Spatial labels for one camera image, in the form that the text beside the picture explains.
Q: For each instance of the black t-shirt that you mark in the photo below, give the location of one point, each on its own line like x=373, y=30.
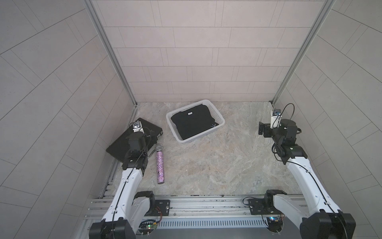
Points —
x=193, y=121

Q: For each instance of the white perforated plastic basket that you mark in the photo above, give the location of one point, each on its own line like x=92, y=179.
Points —
x=214, y=113

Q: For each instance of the green circuit board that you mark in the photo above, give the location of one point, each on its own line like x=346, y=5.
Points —
x=275, y=224
x=147, y=227

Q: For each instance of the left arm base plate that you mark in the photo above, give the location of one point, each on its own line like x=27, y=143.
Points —
x=162, y=207

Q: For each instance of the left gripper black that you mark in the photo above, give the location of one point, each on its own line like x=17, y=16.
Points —
x=136, y=143

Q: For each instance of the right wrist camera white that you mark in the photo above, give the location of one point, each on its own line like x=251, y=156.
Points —
x=275, y=118

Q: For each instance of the purple glitter tumbler bottle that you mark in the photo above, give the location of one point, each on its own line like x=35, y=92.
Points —
x=160, y=164

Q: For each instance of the aluminium mounting rail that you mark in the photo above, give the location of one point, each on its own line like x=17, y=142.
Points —
x=200, y=206

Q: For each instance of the left green circuit board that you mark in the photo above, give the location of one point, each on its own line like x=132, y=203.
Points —
x=147, y=227

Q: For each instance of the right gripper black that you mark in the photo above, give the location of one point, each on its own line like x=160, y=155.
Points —
x=265, y=129

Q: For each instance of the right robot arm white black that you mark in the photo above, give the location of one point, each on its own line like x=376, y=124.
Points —
x=323, y=218

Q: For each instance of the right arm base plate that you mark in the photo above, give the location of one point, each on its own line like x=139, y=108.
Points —
x=259, y=207

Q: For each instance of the right green circuit board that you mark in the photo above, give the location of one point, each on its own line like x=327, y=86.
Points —
x=275, y=224

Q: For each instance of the black hard case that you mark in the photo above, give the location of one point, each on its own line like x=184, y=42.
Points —
x=133, y=145

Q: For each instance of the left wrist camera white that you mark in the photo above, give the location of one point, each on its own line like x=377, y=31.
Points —
x=137, y=126

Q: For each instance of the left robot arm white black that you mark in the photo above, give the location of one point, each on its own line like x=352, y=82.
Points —
x=122, y=219

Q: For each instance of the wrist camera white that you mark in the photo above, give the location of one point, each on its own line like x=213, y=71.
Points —
x=137, y=126
x=275, y=118

